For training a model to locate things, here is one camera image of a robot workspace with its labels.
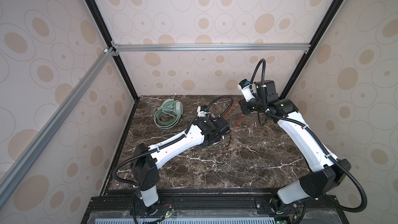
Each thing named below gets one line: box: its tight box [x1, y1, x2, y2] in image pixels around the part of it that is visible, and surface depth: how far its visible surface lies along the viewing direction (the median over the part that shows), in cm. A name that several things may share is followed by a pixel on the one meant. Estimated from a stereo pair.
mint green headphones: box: [153, 98, 184, 129], surface depth 108 cm
